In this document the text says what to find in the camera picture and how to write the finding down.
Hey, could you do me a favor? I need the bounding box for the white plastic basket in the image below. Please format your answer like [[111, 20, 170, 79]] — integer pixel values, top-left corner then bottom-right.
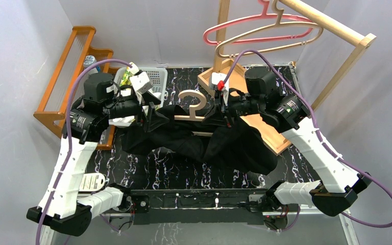
[[109, 66, 167, 128]]

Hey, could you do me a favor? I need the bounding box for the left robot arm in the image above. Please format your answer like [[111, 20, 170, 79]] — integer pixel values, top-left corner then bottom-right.
[[27, 71, 160, 236]]

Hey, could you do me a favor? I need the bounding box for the beige hanger on rack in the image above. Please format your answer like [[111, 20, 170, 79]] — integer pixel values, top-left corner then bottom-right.
[[203, 0, 324, 58]]

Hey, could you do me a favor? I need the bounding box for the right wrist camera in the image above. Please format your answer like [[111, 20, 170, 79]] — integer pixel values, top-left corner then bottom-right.
[[209, 72, 229, 105]]

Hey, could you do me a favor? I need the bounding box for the black skirt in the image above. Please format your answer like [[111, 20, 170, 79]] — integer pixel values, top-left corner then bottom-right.
[[121, 105, 278, 175]]

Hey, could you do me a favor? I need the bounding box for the orange wooden shelf rack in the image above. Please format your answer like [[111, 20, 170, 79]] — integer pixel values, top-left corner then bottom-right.
[[33, 26, 113, 138]]

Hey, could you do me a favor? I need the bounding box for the small white blue jar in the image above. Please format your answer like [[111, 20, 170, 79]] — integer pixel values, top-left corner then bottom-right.
[[83, 55, 100, 75]]

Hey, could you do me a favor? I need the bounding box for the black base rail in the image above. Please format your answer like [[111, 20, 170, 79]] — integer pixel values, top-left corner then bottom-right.
[[130, 188, 273, 225]]

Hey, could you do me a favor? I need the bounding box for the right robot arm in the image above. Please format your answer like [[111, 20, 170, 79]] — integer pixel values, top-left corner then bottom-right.
[[209, 67, 371, 216]]

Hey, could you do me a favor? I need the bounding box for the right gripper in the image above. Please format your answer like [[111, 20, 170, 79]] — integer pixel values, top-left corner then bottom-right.
[[201, 90, 264, 128]]

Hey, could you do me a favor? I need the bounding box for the purple cable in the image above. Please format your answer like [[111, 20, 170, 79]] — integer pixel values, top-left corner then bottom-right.
[[224, 50, 392, 228], [35, 59, 134, 245]]

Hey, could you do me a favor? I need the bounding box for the beige wooden hanger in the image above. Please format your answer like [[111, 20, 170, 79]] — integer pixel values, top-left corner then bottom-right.
[[174, 89, 213, 137]]

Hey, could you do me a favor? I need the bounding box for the yellow green patterned cloth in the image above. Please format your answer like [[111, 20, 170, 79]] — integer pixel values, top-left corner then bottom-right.
[[117, 67, 134, 86]]

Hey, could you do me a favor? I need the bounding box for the pink hanger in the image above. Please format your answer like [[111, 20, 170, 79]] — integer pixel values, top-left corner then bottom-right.
[[203, 0, 315, 46]]

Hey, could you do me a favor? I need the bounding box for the wooden clothes rack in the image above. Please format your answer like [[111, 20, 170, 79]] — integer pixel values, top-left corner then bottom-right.
[[198, 0, 378, 156]]

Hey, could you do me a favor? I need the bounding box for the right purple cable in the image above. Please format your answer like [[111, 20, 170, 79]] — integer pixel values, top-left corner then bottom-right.
[[224, 50, 392, 228]]

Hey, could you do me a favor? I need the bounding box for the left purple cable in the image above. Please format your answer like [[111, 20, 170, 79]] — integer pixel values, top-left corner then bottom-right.
[[35, 59, 134, 245]]

